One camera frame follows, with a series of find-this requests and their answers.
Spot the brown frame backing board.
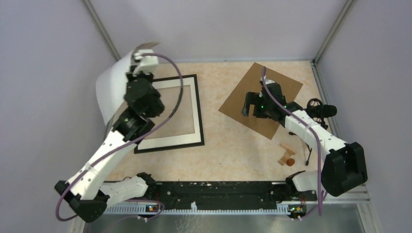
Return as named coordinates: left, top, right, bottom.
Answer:
left=219, top=63, right=303, bottom=139

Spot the cat photo print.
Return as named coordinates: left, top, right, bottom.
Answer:
left=96, top=41, right=159, bottom=125

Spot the black picture frame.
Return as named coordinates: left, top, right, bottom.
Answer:
left=133, top=74, right=206, bottom=155

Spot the white mat board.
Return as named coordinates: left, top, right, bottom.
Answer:
left=137, top=76, right=201, bottom=151

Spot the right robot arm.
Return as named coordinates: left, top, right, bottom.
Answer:
left=241, top=80, right=368, bottom=200

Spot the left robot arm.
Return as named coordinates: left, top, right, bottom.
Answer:
left=54, top=71, right=165, bottom=223

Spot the black microphone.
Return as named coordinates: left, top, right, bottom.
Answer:
left=290, top=98, right=338, bottom=166

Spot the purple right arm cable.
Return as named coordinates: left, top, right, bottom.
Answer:
left=260, top=66, right=329, bottom=220

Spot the wooden frame stand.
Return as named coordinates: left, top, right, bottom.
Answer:
left=278, top=143, right=296, bottom=166

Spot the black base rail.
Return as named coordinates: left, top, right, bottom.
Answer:
left=125, top=181, right=318, bottom=211

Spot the aluminium enclosure frame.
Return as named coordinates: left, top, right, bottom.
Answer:
left=69, top=0, right=382, bottom=233

